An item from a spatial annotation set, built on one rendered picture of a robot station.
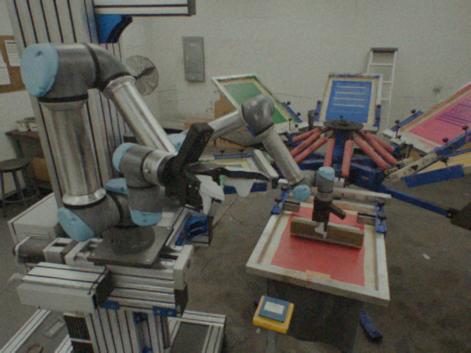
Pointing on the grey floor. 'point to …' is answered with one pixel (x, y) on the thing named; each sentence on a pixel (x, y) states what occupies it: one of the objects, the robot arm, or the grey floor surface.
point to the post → (272, 327)
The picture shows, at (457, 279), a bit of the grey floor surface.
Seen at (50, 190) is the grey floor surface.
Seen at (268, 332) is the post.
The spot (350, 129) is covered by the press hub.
